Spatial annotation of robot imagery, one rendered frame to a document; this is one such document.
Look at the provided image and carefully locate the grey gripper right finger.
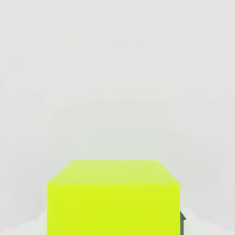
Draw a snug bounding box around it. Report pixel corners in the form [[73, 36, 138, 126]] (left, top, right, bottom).
[[179, 207, 235, 235]]

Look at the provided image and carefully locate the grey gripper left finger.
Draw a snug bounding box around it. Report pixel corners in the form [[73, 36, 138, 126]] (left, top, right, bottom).
[[0, 209, 48, 235]]

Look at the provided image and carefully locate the small yellow cube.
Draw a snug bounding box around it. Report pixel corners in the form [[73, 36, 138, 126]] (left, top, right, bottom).
[[46, 159, 181, 235]]

